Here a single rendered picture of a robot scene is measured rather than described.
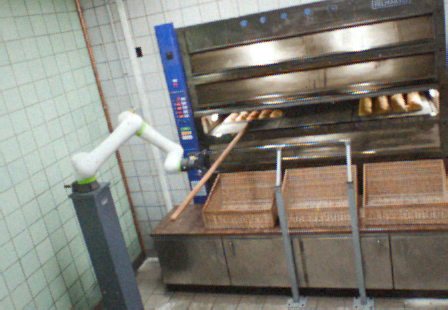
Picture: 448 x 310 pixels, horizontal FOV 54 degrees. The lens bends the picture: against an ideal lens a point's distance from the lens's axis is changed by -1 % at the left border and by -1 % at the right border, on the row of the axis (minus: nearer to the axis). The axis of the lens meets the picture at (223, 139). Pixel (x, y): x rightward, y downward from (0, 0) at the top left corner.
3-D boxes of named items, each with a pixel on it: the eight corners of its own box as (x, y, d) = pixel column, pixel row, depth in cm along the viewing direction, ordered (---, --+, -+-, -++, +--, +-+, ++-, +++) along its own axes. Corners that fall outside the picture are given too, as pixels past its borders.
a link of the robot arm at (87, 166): (72, 171, 266) (136, 110, 279) (68, 165, 281) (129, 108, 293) (88, 185, 272) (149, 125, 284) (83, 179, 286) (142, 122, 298)
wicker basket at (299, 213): (290, 199, 366) (285, 168, 359) (360, 196, 347) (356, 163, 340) (279, 228, 322) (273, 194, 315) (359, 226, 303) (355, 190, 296)
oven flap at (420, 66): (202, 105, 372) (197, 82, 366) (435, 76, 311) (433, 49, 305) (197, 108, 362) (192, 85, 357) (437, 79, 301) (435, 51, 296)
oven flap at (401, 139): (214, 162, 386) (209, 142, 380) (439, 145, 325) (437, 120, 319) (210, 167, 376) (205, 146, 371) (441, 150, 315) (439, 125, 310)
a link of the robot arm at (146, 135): (134, 139, 306) (143, 132, 299) (138, 126, 313) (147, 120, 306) (175, 164, 323) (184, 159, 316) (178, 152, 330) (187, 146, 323)
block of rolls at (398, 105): (360, 98, 399) (359, 93, 397) (416, 92, 382) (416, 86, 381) (358, 117, 344) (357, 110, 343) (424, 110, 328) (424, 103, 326)
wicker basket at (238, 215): (224, 201, 387) (218, 172, 380) (287, 199, 367) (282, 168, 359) (204, 229, 344) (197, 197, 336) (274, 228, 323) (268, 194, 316)
